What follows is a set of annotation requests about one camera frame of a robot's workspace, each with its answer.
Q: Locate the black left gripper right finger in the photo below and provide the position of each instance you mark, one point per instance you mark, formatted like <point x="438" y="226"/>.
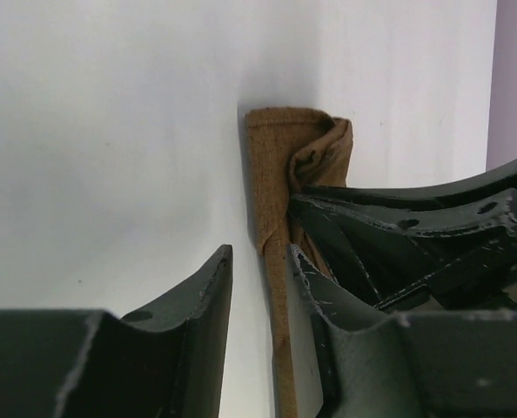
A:
<point x="351" y="360"/>

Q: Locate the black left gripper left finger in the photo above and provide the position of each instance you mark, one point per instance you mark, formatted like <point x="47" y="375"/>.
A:
<point x="164" y="359"/>

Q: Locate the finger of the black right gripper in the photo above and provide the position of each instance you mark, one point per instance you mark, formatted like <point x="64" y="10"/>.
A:
<point x="463" y="256"/>
<point x="445" y="195"/>

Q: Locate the brown cloth napkin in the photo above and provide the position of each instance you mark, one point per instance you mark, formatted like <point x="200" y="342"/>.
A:
<point x="290" y="148"/>

